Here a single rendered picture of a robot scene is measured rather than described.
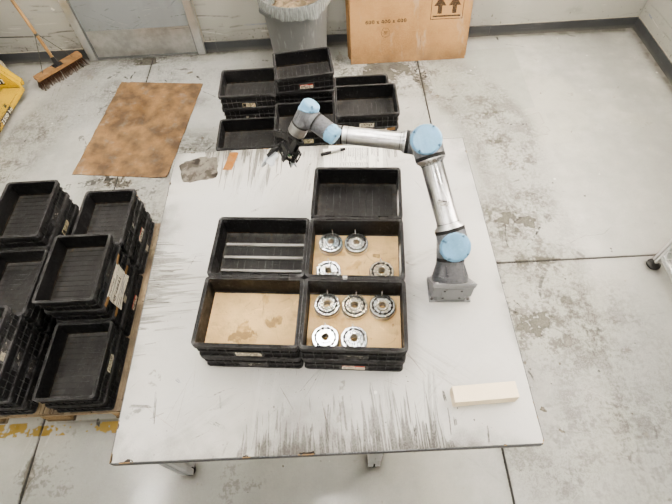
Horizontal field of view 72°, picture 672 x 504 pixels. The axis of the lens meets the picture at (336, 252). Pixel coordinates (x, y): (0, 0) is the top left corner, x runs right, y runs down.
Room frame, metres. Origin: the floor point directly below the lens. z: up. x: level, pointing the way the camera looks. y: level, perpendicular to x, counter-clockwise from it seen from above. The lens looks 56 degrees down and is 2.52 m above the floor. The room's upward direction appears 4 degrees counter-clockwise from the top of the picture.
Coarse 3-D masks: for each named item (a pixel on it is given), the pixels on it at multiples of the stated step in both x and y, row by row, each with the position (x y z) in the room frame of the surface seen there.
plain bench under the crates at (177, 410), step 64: (192, 192) 1.64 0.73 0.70; (256, 192) 1.61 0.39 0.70; (192, 256) 1.24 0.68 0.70; (192, 320) 0.90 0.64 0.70; (448, 320) 0.82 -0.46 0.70; (128, 384) 0.64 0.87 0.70; (192, 384) 0.62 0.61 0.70; (256, 384) 0.60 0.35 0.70; (320, 384) 0.58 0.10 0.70; (384, 384) 0.56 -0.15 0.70; (448, 384) 0.55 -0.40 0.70; (128, 448) 0.39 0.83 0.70; (192, 448) 0.38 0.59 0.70; (256, 448) 0.36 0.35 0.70; (320, 448) 0.35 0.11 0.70; (384, 448) 0.33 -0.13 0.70; (448, 448) 0.31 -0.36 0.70
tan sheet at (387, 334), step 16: (368, 304) 0.85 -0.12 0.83; (320, 320) 0.80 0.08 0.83; (336, 320) 0.79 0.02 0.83; (352, 320) 0.79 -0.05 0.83; (368, 320) 0.78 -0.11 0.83; (384, 320) 0.78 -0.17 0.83; (400, 320) 0.77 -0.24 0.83; (368, 336) 0.72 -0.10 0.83; (384, 336) 0.71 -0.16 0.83; (400, 336) 0.71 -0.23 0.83
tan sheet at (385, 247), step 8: (344, 240) 1.18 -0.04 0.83; (368, 240) 1.17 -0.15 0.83; (376, 240) 1.17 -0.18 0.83; (384, 240) 1.16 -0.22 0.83; (392, 240) 1.16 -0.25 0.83; (344, 248) 1.14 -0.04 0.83; (368, 248) 1.13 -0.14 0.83; (376, 248) 1.12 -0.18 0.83; (384, 248) 1.12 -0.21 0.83; (392, 248) 1.12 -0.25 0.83; (320, 256) 1.10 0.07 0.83; (328, 256) 1.10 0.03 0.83; (336, 256) 1.10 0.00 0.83; (344, 256) 1.09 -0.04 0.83; (352, 256) 1.09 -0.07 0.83; (360, 256) 1.09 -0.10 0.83; (368, 256) 1.08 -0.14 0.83; (376, 256) 1.08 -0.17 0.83; (384, 256) 1.08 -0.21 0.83; (392, 256) 1.08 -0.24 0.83; (344, 264) 1.05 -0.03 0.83; (352, 264) 1.05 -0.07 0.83; (360, 264) 1.05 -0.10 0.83; (368, 264) 1.04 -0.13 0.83; (392, 264) 1.04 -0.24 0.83; (312, 272) 1.02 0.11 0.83; (328, 272) 1.02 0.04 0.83; (344, 272) 1.01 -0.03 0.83; (352, 272) 1.01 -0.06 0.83; (360, 272) 1.01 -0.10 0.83; (368, 272) 1.00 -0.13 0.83
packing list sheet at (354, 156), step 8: (336, 152) 1.86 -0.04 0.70; (344, 152) 1.85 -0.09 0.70; (352, 152) 1.85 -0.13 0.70; (360, 152) 1.84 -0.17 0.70; (368, 152) 1.84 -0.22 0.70; (376, 152) 1.83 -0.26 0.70; (328, 160) 1.80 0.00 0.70; (336, 160) 1.80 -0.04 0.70; (344, 160) 1.79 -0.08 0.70; (352, 160) 1.79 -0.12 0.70; (360, 160) 1.78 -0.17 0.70; (368, 160) 1.78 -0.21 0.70; (376, 160) 1.78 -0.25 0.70
